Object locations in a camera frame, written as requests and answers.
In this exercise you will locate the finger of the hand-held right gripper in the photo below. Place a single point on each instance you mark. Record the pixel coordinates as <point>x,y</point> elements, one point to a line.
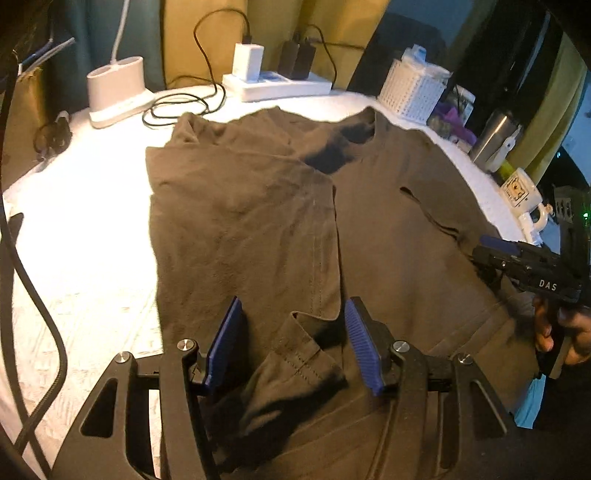
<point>498,244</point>

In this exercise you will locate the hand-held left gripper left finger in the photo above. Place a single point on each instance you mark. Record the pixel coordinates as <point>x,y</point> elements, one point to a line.
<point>225,344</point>

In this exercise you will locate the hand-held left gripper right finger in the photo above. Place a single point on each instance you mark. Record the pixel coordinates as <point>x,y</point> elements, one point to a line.
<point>364,346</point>

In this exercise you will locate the brown t-shirt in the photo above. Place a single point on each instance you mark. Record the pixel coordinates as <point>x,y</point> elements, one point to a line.
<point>258,207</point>

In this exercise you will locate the person's right hand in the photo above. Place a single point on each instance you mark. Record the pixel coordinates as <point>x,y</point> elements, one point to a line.
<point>577,332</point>

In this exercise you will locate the white printed mug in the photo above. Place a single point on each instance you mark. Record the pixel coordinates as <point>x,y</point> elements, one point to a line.
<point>519,189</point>

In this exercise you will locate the steel tumbler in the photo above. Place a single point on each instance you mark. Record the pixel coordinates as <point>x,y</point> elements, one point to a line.
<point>491,138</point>

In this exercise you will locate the light blue cloth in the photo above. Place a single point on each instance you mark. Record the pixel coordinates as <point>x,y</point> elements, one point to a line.
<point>530,401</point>

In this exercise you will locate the white perforated basket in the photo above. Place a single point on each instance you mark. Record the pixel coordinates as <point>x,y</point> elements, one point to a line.
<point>411,92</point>

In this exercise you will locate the white quilted table cover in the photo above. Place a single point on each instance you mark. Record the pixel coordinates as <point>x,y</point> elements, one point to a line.
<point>83,230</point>

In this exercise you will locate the blue white packets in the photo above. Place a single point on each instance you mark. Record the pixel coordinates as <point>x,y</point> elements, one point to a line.
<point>422,60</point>

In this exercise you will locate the white power strip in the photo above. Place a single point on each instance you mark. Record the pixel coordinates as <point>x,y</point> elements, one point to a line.
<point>286,90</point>

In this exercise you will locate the black charger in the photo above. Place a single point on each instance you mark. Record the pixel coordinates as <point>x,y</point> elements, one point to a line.
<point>286,60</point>
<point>304,62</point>

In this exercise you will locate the white desk lamp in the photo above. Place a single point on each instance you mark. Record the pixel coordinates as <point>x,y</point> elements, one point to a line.
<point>115,87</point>

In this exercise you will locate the white charger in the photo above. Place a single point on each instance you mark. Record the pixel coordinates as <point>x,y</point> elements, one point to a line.
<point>248,60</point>

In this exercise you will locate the cardboard box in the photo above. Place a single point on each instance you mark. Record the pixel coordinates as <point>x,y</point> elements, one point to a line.
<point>27,106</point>

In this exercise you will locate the yellow curtain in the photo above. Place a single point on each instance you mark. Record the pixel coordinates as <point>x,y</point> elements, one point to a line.
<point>277,23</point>

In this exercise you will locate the teal curtain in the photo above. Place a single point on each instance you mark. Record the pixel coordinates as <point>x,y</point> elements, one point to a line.
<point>87,32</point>

